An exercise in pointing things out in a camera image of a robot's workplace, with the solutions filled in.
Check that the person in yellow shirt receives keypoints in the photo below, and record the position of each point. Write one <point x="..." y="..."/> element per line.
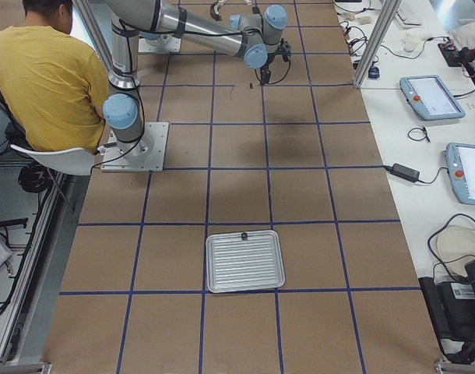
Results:
<point x="54" y="84"/>

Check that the near blue teach pendant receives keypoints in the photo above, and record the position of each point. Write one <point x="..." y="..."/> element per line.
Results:
<point x="460" y="160"/>

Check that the aluminium frame post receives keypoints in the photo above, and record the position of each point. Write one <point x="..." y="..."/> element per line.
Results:
<point x="374" y="42"/>

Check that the blue teach pendant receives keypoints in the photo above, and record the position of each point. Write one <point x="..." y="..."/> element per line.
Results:
<point x="460" y="160"/>
<point x="430" y="98"/>

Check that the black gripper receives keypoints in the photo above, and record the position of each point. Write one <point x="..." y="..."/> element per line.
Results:
<point x="267" y="66"/>

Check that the dark curved brake shoe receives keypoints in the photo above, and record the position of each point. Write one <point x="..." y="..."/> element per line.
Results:
<point x="215" y="11"/>

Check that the black device with label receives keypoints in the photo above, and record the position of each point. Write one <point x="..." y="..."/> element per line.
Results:
<point x="451" y="307"/>

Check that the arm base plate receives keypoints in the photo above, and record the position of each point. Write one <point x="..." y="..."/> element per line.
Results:
<point x="158" y="44"/>
<point x="148" y="154"/>

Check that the white plastic chair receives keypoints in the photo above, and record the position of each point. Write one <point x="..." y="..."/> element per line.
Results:
<point x="76" y="161"/>

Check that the small blue module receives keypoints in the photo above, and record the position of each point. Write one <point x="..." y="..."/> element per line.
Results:
<point x="373" y="72"/>

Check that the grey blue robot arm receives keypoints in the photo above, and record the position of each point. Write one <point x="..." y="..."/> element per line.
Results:
<point x="257" y="39"/>

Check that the far blue teach pendant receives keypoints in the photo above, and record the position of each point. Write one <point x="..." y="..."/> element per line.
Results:
<point x="430" y="98"/>

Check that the round white pad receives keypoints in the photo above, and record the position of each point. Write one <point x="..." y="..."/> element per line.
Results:
<point x="456" y="247"/>

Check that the black power adapter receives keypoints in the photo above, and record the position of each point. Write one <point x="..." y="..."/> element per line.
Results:
<point x="403" y="172"/>

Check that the ribbed aluminium tray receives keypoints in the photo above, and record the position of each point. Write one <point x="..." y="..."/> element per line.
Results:
<point x="235" y="265"/>

